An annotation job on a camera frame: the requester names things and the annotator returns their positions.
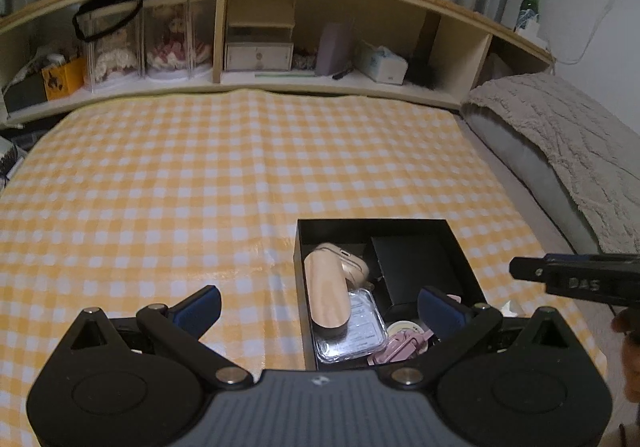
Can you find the small white box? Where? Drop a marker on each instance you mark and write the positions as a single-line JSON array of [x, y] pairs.
[[532, 37]]

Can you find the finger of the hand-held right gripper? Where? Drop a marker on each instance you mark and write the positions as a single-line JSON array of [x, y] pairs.
[[527, 268]]

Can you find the yellow box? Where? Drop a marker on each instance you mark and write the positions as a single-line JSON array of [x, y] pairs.
[[62, 79]]

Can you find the oblong wooden case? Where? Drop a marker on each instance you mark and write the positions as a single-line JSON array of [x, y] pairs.
[[327, 292]]

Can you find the green glass bottle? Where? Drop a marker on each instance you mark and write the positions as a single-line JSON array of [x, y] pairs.
[[529, 7]]

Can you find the tape roll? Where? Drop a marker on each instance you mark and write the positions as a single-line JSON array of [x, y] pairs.
[[405, 327]]

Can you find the person's right hand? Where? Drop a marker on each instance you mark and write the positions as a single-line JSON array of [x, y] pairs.
[[631, 367]]

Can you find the beige earbud case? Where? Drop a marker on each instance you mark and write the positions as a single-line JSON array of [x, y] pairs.
[[355, 267]]

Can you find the yellow checked blanket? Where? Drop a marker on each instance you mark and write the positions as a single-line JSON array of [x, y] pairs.
[[200, 177]]

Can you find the tissue pack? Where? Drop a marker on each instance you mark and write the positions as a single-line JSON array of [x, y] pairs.
[[382, 64]]

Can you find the clear case with pink doll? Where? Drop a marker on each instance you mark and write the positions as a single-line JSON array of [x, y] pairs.
[[175, 47]]

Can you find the dark green box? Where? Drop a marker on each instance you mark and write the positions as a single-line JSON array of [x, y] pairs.
[[25, 94]]

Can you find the grey bed sheet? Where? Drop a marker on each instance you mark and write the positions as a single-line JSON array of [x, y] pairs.
[[555, 237]]

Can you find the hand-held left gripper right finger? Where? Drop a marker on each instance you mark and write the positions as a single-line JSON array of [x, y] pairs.
[[440, 312]]

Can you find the wooden bedside shelf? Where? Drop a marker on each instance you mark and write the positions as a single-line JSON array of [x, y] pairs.
[[219, 37]]

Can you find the grey pillow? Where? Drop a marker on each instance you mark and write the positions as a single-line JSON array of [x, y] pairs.
[[530, 167]]

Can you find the clear plastic case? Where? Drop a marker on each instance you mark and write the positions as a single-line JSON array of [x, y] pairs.
[[362, 332]]

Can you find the purple box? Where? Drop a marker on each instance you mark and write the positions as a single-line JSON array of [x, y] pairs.
[[332, 49]]

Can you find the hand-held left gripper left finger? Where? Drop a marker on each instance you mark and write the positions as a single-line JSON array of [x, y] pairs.
[[200, 312]]

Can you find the black tray box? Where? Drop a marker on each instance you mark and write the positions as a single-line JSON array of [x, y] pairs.
[[340, 231]]

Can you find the beige fuzzy throw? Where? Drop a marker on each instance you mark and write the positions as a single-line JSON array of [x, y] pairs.
[[575, 127]]

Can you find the small black box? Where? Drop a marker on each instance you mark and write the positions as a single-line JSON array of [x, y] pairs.
[[415, 267]]

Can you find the black pen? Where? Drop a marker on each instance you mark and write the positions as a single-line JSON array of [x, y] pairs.
[[342, 73]]

